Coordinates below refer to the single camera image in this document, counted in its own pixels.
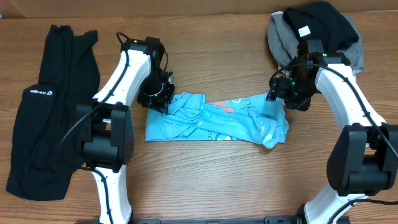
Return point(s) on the folded grey garment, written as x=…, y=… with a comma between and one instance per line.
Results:
x=283, y=45

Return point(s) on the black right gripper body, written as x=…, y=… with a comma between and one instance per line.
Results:
x=298, y=92

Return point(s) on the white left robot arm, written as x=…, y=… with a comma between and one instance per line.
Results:
x=105, y=131

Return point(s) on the light blue t-shirt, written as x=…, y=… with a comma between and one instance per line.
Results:
x=191, y=118

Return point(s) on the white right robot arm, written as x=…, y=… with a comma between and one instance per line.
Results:
x=363, y=161

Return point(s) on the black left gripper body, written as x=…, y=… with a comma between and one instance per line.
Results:
x=154, y=92

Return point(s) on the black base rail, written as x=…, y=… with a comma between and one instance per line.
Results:
x=211, y=221

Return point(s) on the black garment at left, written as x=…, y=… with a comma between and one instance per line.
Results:
x=43, y=159

